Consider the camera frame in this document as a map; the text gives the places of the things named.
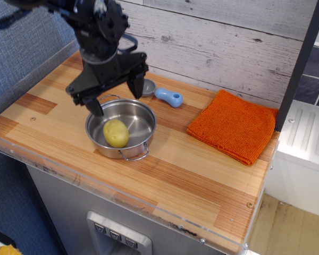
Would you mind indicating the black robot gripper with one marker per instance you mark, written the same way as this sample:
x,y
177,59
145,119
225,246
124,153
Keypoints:
x,y
99,27

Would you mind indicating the yellow toy potato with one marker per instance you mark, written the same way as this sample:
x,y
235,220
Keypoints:
x,y
116,133

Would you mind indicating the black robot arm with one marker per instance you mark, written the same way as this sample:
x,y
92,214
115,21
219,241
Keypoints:
x,y
42,2

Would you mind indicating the stainless steel pot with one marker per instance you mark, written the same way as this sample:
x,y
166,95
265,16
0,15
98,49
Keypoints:
x,y
137,116

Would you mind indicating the blue grey toy scoop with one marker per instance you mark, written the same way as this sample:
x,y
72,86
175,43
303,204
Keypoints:
x,y
174,99

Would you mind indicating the clear acrylic edge guard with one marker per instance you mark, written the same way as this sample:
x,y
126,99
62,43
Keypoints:
x,y
182,184

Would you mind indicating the orange knitted cloth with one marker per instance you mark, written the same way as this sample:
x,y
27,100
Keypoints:
x,y
235,127

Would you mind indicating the silver dispenser button panel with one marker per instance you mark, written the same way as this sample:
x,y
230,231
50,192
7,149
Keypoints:
x,y
110,237

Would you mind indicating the yellow black object on floor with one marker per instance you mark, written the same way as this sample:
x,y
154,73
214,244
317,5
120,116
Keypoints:
x,y
9,249

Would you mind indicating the white ribbed cabinet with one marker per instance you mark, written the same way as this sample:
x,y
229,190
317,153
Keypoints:
x,y
294,174

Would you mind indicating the left dark grey post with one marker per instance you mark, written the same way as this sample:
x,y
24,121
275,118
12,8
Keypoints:
x,y
83,57

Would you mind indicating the dark grey post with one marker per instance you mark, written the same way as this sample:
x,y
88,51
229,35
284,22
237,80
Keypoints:
x,y
301,62
83,57

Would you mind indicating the right dark grey post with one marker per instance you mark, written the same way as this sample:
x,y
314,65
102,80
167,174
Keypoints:
x,y
301,62

